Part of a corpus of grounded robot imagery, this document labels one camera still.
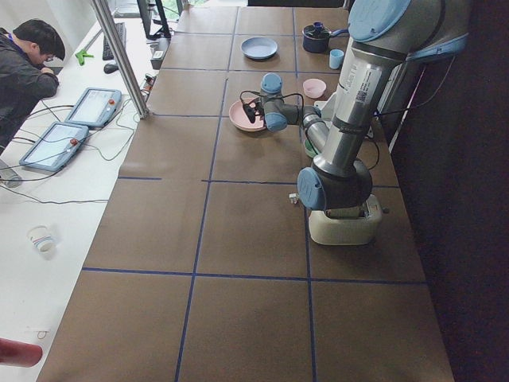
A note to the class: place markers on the green bowl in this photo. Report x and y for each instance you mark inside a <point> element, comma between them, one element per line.
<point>309,149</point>

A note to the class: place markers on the upper teach pendant tablet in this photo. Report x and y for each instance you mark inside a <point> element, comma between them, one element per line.
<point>95,108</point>

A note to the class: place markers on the black computer mouse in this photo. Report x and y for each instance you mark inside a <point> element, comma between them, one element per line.
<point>110,68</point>

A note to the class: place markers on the bread slice in toaster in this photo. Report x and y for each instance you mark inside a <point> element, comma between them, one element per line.
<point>345,213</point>

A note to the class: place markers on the black monitor stand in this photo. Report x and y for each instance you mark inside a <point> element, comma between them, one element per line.
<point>154,21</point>

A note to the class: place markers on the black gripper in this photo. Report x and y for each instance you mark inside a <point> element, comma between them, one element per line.
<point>253,112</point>

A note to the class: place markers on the pink bowl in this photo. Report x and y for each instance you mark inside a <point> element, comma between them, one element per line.
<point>314,88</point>

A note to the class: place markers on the person in dark jacket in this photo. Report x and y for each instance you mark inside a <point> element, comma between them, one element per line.
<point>25,78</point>

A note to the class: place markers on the blue plate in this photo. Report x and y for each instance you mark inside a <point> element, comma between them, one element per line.
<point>259,48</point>

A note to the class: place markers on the red cylinder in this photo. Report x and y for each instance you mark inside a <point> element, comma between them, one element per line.
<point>20,354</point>

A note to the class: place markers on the lower teach pendant tablet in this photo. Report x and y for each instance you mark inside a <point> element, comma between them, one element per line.
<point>55,147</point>

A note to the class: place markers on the aluminium frame post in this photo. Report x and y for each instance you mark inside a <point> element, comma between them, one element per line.
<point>107,25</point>

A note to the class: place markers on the light blue cup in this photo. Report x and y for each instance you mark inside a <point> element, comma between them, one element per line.
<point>336,58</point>

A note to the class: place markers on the cream toaster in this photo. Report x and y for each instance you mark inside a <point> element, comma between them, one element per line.
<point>326,231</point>

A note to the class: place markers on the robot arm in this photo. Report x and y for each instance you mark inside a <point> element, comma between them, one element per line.
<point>383,35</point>

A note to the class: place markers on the dark blue saucepan with lid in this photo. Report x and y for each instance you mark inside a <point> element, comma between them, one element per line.
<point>316,37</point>

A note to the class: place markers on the pink plate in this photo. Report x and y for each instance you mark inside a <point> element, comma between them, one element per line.
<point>240,120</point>

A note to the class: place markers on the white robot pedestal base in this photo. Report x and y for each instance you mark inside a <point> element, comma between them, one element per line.
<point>327,108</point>

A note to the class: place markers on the teach pendant tablet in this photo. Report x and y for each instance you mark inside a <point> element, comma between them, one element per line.
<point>95,108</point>
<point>55,147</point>

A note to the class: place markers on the green hand tool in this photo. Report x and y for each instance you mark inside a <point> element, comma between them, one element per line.
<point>82,55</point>

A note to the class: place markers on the paper cup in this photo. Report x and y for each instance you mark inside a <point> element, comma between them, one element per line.
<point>41,238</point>

